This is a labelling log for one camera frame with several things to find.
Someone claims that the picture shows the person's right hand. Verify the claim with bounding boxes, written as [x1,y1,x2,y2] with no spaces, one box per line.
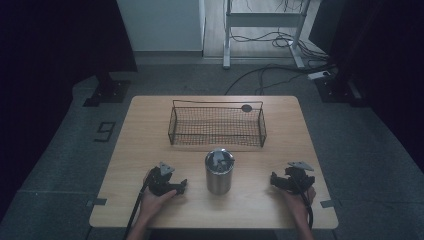
[280,185,317,219]

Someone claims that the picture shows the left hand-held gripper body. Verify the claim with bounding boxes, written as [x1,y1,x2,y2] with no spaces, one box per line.
[145,161,179,197]

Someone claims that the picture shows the white power strip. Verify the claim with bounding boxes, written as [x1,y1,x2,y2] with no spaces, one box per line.
[307,70,335,81]

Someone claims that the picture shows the black stand base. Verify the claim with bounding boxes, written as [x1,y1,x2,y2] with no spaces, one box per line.
[314,73,368,108]
[82,72,132,108]

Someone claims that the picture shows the white desk frame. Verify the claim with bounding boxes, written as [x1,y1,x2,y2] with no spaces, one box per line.
[222,0,322,70]

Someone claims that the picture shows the black floor cables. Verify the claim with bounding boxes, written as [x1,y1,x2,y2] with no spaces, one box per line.
[223,0,338,97]

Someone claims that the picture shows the white cabinet panel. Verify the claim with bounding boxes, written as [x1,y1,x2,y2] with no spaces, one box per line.
[115,0,207,57]

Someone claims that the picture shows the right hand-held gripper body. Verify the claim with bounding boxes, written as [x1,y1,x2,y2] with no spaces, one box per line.
[283,161,316,195]

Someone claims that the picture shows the steel cup with lid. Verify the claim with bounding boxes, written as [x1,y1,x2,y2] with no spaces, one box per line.
[204,147,236,196]

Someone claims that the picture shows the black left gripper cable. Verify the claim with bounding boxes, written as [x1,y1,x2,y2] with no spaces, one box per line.
[123,183,148,240]

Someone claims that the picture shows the black wire mesh basket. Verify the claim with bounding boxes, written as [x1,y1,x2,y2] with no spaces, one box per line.
[167,99,268,148]

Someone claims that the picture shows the person's left hand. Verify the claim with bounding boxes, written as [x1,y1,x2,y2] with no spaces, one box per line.
[139,169,178,218]

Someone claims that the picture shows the dark curtain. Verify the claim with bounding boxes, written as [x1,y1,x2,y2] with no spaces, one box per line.
[0,0,138,214]
[308,0,424,164]

